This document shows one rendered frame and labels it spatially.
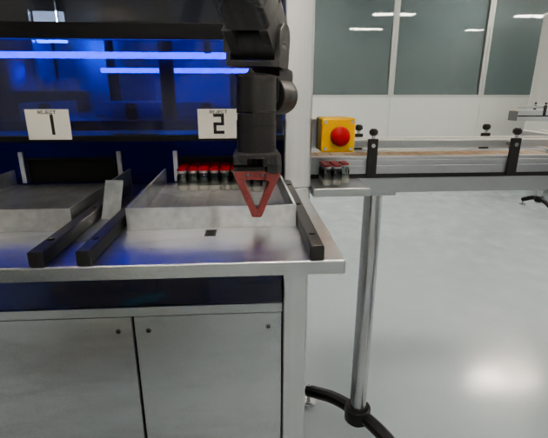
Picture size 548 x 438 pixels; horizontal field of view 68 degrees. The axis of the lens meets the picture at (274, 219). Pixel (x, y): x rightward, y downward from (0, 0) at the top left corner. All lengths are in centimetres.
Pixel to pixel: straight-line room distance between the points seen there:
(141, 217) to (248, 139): 21
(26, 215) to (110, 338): 46
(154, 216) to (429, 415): 129
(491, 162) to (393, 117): 469
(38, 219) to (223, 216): 28
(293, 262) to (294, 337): 55
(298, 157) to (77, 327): 65
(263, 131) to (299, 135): 31
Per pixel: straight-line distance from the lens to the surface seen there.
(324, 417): 159
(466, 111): 621
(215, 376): 111
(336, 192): 92
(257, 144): 58
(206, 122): 88
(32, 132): 97
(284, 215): 64
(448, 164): 111
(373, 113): 573
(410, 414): 166
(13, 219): 73
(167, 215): 65
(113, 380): 116
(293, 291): 99
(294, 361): 109
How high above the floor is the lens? 108
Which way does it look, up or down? 17 degrees down
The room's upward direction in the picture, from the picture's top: straight up
